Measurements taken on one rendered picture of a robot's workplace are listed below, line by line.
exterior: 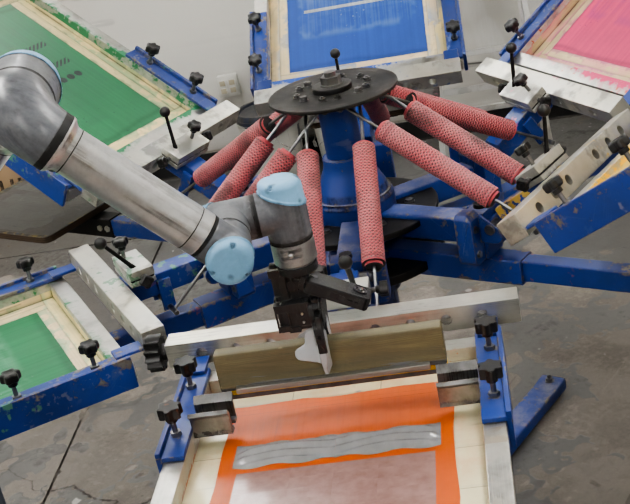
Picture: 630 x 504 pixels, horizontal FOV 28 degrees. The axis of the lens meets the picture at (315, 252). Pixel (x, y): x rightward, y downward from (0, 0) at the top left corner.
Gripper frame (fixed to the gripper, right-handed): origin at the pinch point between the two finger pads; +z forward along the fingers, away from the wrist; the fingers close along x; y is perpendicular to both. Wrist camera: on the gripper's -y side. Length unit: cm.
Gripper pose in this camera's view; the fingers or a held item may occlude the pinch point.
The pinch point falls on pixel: (330, 361)
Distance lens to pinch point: 222.0
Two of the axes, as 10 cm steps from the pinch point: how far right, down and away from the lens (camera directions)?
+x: -0.8, 4.2, -9.1
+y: -9.8, 1.5, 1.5
